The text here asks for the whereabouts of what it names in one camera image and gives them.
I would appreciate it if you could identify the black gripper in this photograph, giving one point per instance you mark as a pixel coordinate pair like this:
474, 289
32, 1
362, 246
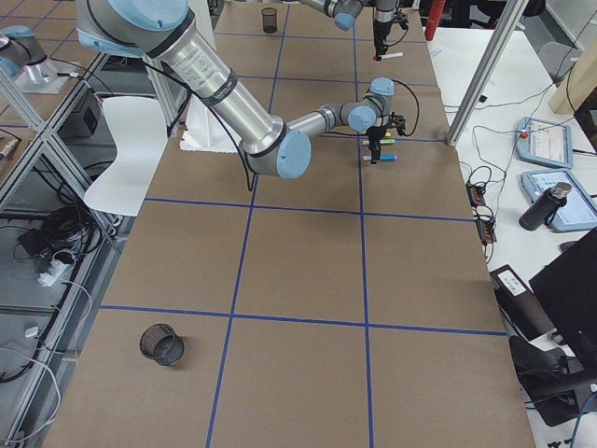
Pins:
381, 29
374, 133

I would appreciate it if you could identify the red and white marker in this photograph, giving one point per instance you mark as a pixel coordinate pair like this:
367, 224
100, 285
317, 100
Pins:
388, 56

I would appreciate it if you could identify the blue marker pen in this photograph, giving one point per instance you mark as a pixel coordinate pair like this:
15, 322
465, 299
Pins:
382, 158

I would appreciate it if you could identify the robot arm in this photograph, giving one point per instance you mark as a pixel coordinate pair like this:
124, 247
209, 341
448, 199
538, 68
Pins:
166, 31
345, 13

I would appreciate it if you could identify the green highlighter pen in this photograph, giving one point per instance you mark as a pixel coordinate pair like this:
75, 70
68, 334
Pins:
384, 141

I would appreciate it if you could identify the red fire extinguisher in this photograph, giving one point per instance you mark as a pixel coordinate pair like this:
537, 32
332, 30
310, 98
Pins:
433, 19

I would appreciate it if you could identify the orange circuit board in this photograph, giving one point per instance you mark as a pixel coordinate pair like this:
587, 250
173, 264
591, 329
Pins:
475, 195

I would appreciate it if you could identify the far black mesh cup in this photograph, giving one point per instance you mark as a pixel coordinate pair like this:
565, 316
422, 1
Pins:
269, 20

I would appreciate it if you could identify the black mesh cup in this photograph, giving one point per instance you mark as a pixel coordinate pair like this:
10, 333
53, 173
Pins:
269, 20
160, 343

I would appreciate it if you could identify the brown paper table mat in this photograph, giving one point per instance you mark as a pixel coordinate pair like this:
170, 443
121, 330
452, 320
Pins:
350, 307

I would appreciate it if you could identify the upper blue teach pendant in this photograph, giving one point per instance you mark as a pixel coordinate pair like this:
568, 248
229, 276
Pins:
545, 143

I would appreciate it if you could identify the blue teach pendant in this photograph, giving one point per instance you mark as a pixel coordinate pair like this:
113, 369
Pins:
579, 214
545, 143

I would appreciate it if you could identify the black water bottle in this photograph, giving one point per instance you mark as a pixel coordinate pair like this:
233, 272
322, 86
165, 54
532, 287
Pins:
545, 207

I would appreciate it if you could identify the lower blue teach pendant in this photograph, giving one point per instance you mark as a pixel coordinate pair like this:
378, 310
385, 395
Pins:
579, 214

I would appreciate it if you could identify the black monitor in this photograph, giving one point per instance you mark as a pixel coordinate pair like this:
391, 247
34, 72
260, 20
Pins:
566, 290

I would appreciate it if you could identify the near black mesh cup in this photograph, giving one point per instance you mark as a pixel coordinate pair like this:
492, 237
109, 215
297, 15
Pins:
160, 343

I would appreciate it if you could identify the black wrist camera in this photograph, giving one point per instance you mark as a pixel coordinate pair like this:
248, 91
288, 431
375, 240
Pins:
398, 123

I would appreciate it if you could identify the grey aluminium frame post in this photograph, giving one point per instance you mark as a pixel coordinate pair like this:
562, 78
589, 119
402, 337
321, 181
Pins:
490, 57

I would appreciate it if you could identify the white camera stand base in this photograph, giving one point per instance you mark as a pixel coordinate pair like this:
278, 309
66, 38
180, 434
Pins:
205, 133

